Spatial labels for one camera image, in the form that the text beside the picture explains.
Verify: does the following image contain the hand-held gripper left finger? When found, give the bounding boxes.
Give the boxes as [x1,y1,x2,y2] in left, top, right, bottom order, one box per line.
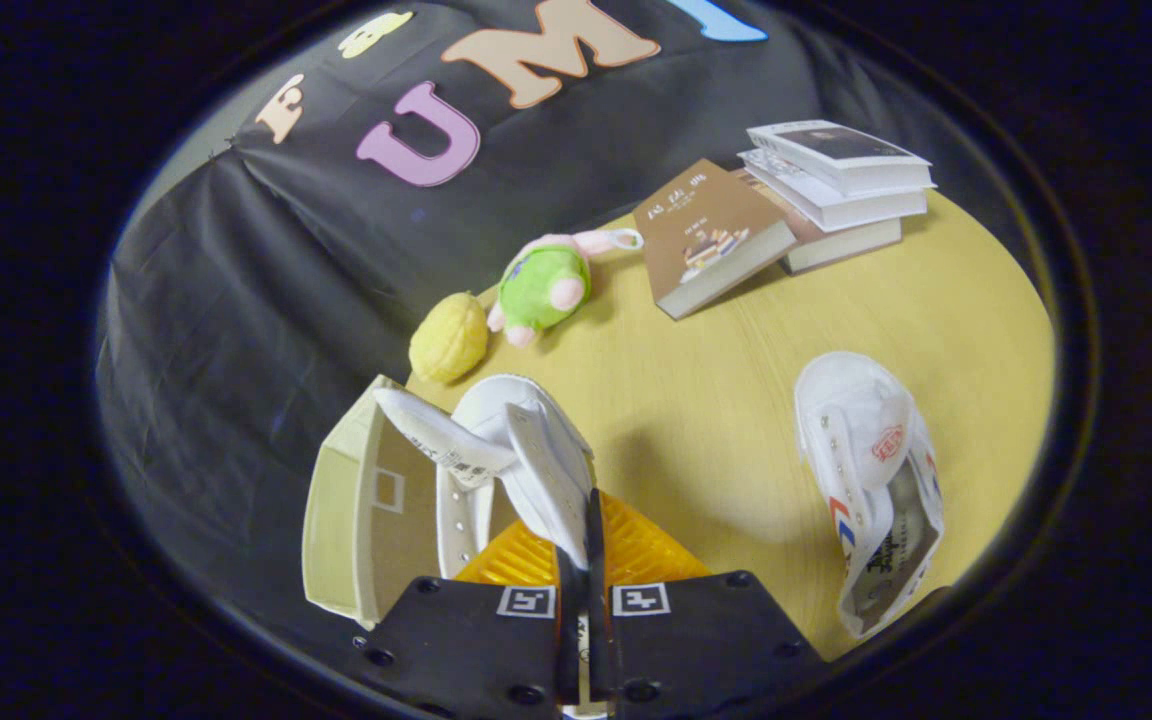
[341,518,589,720]

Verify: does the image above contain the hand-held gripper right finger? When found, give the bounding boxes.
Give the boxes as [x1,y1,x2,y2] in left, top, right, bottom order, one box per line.
[586,488,829,720]

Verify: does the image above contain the beige storage box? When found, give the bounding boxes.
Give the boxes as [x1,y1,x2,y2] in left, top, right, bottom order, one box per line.
[301,374,537,631]

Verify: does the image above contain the white canvas shoe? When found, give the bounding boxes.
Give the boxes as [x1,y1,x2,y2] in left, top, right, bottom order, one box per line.
[373,374,599,583]
[793,350,946,642]

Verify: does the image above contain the yellow lemon toy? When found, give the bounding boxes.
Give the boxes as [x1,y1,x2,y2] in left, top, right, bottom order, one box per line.
[408,291,491,386]

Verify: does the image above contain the green and pink plush toy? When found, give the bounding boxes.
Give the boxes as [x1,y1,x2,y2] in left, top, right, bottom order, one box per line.
[485,228,645,349]

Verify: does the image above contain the black backdrop cloth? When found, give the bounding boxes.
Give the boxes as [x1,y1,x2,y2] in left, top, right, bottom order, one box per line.
[96,0,1037,651]

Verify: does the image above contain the brown cover book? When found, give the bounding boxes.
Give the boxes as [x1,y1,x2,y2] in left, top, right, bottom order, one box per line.
[632,158,798,322]

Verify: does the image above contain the tan cover book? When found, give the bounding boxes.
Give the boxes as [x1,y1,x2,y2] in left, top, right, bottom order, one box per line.
[731,168,904,275]

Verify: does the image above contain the white book with dark photo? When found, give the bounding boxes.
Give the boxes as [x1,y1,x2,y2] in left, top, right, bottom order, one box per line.
[745,119,937,197]

